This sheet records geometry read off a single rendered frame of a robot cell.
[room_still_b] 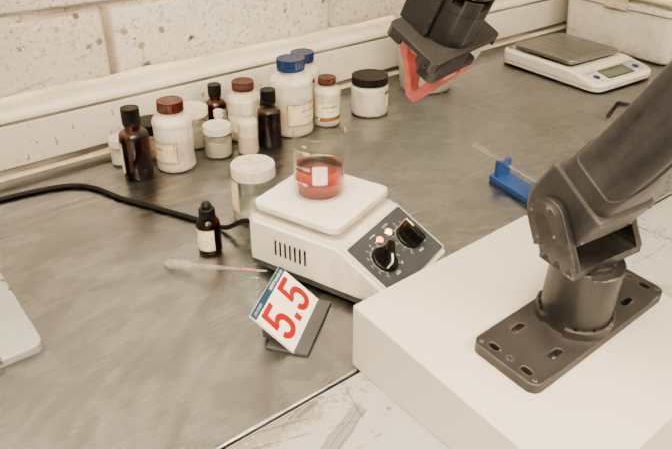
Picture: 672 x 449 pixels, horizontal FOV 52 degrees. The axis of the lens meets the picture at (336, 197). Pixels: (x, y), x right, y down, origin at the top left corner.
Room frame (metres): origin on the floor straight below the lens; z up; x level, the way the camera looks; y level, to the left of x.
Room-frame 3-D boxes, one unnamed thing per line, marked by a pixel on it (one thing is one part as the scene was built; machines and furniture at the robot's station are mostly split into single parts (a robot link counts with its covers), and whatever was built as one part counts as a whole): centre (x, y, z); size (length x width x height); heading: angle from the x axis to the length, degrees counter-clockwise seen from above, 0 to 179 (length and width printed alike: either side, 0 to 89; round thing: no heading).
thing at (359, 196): (0.72, 0.02, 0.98); 0.12 x 0.12 x 0.01; 57
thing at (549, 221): (0.50, -0.21, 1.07); 0.09 x 0.06 x 0.06; 121
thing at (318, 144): (0.72, 0.02, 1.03); 0.07 x 0.06 x 0.08; 45
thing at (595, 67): (1.43, -0.51, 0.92); 0.26 x 0.19 x 0.05; 35
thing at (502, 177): (0.88, -0.27, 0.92); 0.10 x 0.03 x 0.04; 28
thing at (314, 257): (0.70, -0.01, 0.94); 0.22 x 0.13 x 0.08; 57
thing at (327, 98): (1.14, 0.02, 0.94); 0.05 x 0.05 x 0.09
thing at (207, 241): (0.73, 0.16, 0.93); 0.03 x 0.03 x 0.07
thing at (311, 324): (0.58, 0.05, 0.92); 0.09 x 0.06 x 0.04; 165
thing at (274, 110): (1.05, 0.11, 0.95); 0.04 x 0.04 x 0.10
